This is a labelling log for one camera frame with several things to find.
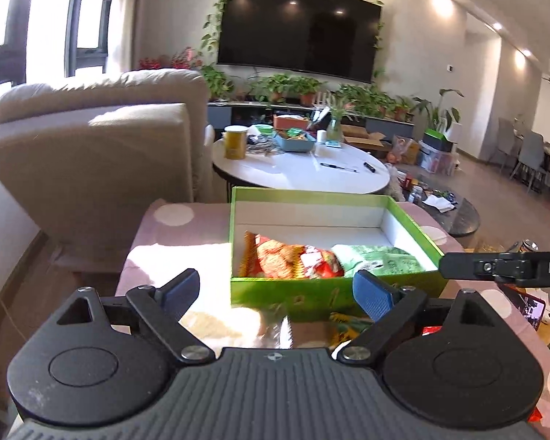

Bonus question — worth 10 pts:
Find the tall leafy potted plant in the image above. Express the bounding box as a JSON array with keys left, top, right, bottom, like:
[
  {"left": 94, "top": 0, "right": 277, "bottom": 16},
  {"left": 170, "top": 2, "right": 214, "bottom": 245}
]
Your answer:
[{"left": 412, "top": 88, "right": 463, "bottom": 131}]

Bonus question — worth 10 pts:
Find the yellow canister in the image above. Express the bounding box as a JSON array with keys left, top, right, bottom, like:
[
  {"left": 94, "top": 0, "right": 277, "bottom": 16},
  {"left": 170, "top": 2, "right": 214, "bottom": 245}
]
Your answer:
[{"left": 224, "top": 125, "right": 249, "bottom": 160}]

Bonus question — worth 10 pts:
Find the glass vase with plant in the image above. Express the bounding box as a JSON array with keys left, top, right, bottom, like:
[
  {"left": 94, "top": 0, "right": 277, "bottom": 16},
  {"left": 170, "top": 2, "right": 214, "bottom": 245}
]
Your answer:
[{"left": 326, "top": 101, "right": 363, "bottom": 143}]

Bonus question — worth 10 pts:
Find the pink polka dot cloth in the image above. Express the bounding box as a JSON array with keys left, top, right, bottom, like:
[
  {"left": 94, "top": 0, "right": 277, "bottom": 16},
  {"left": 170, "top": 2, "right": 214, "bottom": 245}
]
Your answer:
[{"left": 114, "top": 198, "right": 550, "bottom": 427}]

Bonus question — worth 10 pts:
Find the blue tray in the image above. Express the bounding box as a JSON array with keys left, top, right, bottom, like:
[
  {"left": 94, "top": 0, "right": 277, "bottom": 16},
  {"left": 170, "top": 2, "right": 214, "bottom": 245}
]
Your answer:
[{"left": 274, "top": 129, "right": 318, "bottom": 153}]

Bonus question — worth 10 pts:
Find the red flower plant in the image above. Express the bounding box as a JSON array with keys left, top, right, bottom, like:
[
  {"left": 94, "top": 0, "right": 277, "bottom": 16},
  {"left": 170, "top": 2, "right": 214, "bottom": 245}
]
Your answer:
[{"left": 137, "top": 48, "right": 202, "bottom": 72}]

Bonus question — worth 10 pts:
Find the dark round coffee table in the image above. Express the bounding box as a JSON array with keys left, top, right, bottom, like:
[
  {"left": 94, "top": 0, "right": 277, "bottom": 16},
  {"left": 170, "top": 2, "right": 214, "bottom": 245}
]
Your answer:
[{"left": 396, "top": 179, "right": 481, "bottom": 238}]

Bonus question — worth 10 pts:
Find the grey dining chair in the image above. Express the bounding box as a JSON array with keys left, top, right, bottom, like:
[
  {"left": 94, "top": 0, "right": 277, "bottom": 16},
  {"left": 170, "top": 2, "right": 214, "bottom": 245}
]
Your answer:
[
  {"left": 488, "top": 117, "right": 516, "bottom": 166},
  {"left": 511, "top": 131, "right": 548, "bottom": 193}
]

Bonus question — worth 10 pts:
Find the wall television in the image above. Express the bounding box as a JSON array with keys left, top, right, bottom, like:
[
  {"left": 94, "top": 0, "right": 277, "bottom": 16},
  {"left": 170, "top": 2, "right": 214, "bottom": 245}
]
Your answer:
[{"left": 217, "top": 0, "right": 382, "bottom": 84}]

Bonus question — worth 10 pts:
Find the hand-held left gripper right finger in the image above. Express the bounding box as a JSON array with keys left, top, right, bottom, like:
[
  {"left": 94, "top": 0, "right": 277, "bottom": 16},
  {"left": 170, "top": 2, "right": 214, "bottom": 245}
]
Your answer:
[{"left": 331, "top": 269, "right": 494, "bottom": 363}]

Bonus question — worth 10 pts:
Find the orange box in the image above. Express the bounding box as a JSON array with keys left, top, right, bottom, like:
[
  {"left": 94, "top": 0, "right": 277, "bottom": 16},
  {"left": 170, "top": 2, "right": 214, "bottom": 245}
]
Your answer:
[{"left": 273, "top": 114, "right": 311, "bottom": 131}]

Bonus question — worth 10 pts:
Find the black framed window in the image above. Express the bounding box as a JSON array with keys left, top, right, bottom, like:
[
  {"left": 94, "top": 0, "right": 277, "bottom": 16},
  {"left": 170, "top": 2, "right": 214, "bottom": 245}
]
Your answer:
[{"left": 0, "top": 0, "right": 120, "bottom": 90}]

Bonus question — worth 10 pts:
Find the beige armchair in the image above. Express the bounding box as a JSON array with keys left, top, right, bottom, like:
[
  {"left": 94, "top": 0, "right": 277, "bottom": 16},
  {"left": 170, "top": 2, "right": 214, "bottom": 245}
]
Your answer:
[{"left": 0, "top": 69, "right": 216, "bottom": 276}]

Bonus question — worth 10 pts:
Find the grey television cabinet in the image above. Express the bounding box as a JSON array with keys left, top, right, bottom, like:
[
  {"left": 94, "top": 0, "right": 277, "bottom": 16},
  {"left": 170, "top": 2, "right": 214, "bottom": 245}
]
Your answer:
[{"left": 207, "top": 101, "right": 415, "bottom": 135}]

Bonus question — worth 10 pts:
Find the green cardboard box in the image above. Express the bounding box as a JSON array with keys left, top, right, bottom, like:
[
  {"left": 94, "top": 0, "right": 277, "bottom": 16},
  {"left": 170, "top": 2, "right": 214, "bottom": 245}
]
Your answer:
[{"left": 229, "top": 186, "right": 445, "bottom": 319}]

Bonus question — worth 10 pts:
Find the green ivy vine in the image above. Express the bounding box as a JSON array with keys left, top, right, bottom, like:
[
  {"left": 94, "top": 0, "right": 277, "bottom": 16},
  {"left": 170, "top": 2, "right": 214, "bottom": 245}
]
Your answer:
[{"left": 201, "top": 0, "right": 386, "bottom": 56}]

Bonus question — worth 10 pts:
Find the clear plastic storage bin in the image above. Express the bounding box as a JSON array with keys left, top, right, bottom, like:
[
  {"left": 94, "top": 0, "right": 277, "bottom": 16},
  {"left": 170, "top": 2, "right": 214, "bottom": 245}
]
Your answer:
[{"left": 419, "top": 140, "right": 457, "bottom": 175}]

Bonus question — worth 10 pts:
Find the white cloth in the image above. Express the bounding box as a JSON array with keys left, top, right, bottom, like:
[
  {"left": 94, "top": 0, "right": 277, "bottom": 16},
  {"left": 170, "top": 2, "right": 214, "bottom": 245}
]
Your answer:
[{"left": 424, "top": 194, "right": 454, "bottom": 214}]

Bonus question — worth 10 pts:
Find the red snack packet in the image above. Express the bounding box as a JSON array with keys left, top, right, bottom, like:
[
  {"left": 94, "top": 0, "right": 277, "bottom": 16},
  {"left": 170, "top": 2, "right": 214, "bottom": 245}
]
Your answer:
[{"left": 238, "top": 231, "right": 344, "bottom": 280}]

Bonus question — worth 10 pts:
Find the yellow green snack packet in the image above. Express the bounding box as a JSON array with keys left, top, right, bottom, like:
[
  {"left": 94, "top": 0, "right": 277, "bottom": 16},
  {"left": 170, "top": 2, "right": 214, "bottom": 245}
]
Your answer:
[{"left": 330, "top": 312, "right": 374, "bottom": 344}]

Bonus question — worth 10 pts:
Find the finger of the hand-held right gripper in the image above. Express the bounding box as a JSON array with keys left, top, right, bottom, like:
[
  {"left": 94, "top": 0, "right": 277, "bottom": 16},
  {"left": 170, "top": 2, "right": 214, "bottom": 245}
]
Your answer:
[{"left": 439, "top": 251, "right": 530, "bottom": 285}]

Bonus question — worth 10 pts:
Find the green and black box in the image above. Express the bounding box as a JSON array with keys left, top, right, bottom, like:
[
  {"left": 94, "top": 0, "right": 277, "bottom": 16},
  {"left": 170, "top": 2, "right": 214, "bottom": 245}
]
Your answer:
[{"left": 422, "top": 129, "right": 454, "bottom": 152}]

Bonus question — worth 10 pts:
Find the white round table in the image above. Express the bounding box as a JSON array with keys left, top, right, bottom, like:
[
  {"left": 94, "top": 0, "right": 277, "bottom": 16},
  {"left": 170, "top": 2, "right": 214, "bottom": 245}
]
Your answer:
[{"left": 212, "top": 135, "right": 391, "bottom": 195}]

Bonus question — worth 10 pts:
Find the pile of snack wrappers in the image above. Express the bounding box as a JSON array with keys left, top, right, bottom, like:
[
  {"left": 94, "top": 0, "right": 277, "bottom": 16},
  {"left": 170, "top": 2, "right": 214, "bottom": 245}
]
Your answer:
[{"left": 246, "top": 135, "right": 276, "bottom": 157}]

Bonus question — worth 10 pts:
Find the open cardboard box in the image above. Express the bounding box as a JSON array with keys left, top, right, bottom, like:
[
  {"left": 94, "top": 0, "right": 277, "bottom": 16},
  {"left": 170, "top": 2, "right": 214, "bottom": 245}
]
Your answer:
[{"left": 341, "top": 124, "right": 386, "bottom": 150}]

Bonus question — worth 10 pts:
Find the green potted plant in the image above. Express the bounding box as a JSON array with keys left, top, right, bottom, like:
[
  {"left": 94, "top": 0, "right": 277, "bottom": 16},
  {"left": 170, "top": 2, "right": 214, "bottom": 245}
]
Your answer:
[
  {"left": 263, "top": 73, "right": 300, "bottom": 104},
  {"left": 202, "top": 66, "right": 234, "bottom": 102},
  {"left": 298, "top": 76, "right": 325, "bottom": 106}
]

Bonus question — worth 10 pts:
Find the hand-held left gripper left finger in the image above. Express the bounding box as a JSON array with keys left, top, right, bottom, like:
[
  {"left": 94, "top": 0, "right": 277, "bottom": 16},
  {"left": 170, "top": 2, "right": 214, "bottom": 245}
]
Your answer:
[{"left": 56, "top": 268, "right": 215, "bottom": 364}]

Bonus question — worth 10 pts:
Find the smartphone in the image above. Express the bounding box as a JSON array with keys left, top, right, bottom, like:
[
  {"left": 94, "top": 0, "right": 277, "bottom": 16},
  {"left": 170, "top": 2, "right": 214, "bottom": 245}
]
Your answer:
[{"left": 509, "top": 286, "right": 547, "bottom": 331}]

